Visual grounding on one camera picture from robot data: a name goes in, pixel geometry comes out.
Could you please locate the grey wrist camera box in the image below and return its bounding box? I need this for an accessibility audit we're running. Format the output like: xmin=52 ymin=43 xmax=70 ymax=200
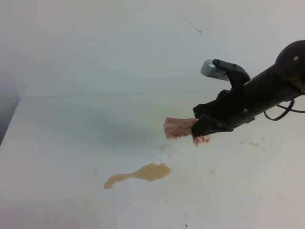
xmin=200 ymin=59 xmax=229 ymax=81

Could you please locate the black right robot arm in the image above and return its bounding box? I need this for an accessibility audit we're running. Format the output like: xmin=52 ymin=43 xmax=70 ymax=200
xmin=192 ymin=40 xmax=305 ymax=137

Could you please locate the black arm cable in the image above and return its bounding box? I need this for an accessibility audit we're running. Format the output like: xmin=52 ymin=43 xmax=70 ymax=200
xmin=263 ymin=98 xmax=305 ymax=122

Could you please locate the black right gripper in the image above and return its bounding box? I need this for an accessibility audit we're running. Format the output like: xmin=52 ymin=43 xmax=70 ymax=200
xmin=192 ymin=59 xmax=291 ymax=144

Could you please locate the brown coffee spill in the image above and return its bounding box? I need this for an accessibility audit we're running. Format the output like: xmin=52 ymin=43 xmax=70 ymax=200
xmin=103 ymin=163 xmax=172 ymax=189

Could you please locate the pink striped rag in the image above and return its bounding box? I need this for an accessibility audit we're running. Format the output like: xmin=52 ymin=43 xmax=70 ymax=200
xmin=163 ymin=117 xmax=210 ymax=147

